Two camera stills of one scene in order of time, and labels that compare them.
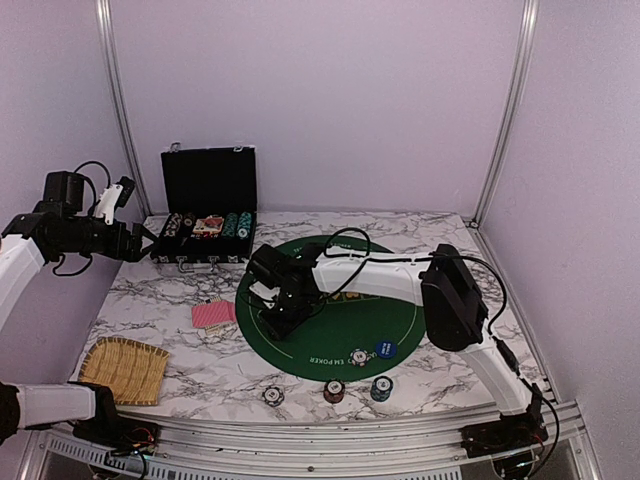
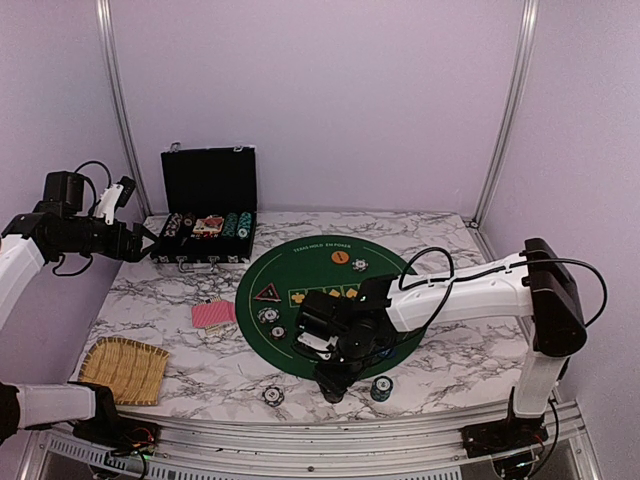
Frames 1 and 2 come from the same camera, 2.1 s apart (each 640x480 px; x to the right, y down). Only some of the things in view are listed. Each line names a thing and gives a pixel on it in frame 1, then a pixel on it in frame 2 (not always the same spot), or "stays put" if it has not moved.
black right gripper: x=279 y=328 -> x=335 y=383
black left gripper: x=130 y=251 stays put
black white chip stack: x=273 y=396 stays put
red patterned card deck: x=213 y=313 stays put
